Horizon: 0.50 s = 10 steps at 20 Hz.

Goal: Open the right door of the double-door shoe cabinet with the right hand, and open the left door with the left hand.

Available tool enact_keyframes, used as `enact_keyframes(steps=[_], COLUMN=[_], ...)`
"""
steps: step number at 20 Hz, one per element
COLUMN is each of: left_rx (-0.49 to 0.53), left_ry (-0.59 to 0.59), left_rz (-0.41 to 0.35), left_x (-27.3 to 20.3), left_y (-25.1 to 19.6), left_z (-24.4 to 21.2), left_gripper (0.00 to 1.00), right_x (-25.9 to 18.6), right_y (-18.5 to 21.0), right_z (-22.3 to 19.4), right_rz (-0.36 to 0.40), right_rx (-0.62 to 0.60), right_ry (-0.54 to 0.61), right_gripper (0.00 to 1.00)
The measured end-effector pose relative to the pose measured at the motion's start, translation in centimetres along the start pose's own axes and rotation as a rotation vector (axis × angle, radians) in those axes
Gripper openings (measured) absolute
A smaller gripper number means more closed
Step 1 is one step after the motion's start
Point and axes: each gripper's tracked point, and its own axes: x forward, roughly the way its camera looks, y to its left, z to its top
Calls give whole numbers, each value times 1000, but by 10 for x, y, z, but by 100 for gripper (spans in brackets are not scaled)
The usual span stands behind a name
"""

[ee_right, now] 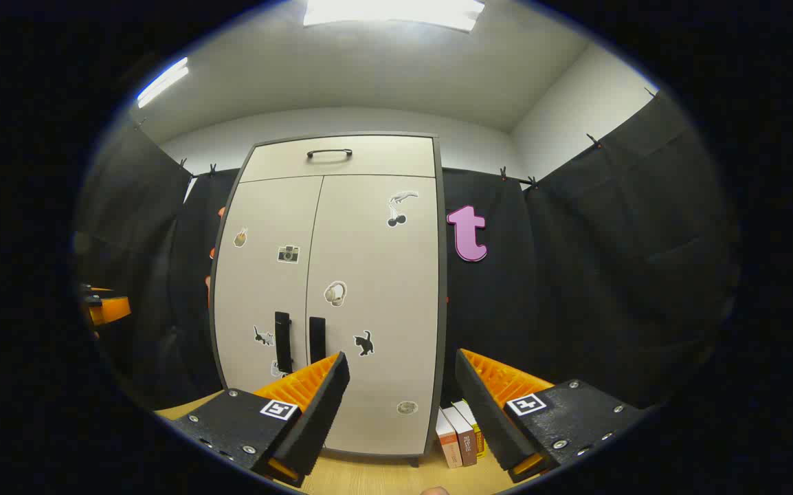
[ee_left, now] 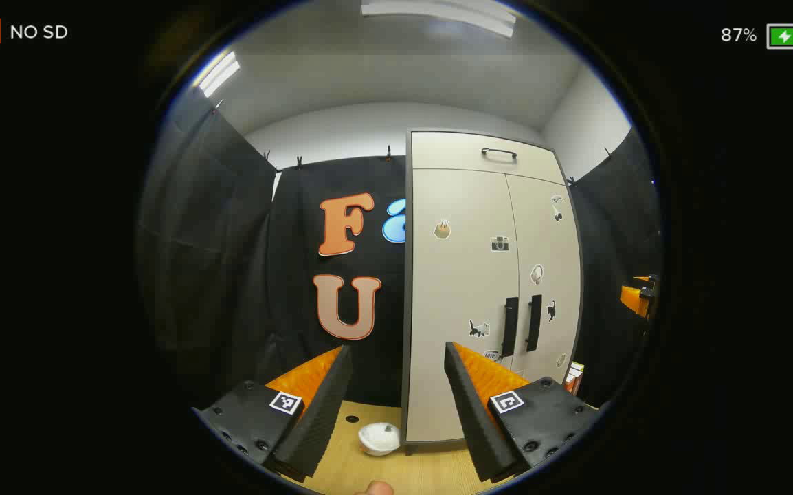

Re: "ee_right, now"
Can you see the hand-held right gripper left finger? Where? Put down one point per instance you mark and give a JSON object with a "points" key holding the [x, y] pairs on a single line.
{"points": [[324, 405]]}

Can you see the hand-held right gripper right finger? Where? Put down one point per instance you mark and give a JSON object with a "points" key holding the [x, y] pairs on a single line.
{"points": [[486, 412]]}

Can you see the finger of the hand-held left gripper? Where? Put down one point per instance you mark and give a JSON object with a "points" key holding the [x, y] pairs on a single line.
{"points": [[111, 311]]}

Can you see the beige cabinet door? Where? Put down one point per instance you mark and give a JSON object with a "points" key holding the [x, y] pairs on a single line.
{"points": [[376, 261], [266, 289]]}

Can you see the beige double-door shoe cabinet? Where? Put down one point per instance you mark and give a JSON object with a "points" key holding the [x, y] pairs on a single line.
{"points": [[438, 289]]}

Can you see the yellow book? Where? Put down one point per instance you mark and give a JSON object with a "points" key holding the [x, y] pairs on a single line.
{"points": [[475, 430]]}

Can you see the orange and white book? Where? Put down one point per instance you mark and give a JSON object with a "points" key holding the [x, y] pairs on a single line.
{"points": [[447, 440]]}

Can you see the black backdrop cloth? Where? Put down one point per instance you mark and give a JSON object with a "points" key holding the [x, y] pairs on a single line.
{"points": [[609, 275]]}

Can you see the long ceiling light strip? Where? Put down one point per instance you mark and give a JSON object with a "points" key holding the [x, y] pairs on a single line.
{"points": [[161, 82]]}

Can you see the rectangular ceiling light panel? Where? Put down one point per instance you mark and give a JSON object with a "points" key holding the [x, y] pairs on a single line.
{"points": [[389, 12]]}

